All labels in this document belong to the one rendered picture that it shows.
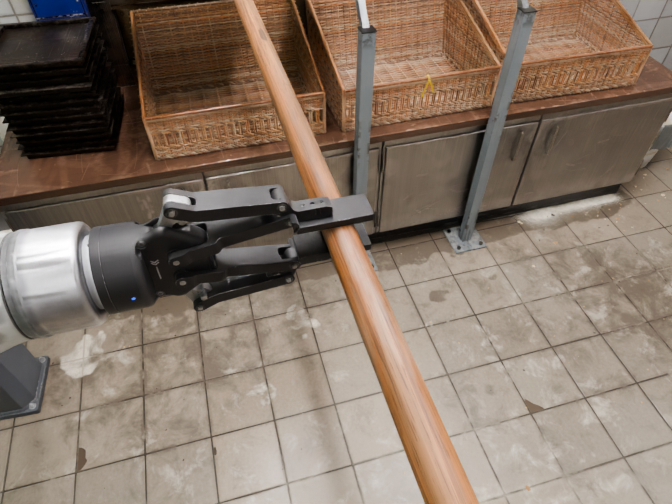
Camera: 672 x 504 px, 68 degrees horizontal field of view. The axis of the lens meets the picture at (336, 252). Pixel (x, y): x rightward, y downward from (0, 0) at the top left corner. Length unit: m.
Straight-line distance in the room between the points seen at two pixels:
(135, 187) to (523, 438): 1.44
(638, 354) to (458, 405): 0.69
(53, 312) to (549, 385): 1.65
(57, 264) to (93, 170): 1.30
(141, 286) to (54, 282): 0.06
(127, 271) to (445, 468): 0.27
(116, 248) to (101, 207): 1.31
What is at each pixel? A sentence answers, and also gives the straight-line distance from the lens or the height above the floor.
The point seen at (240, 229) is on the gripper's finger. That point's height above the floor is 1.25.
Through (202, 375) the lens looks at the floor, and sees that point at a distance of 1.82.
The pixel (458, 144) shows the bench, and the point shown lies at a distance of 1.88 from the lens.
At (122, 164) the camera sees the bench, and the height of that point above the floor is 0.58.
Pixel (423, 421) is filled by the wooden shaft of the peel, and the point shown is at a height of 1.24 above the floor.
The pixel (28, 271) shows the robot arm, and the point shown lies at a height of 1.26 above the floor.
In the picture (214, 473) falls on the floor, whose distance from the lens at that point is 1.67.
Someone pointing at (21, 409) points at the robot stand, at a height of 0.03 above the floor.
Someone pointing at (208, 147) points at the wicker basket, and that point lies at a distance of 1.66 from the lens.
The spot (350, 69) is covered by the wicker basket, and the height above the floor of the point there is 0.59.
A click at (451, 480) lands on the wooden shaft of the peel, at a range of 0.33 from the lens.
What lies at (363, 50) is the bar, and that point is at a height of 0.90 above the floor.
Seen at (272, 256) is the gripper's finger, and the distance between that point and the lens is 0.47.
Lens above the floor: 1.55
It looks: 48 degrees down
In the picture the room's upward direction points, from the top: straight up
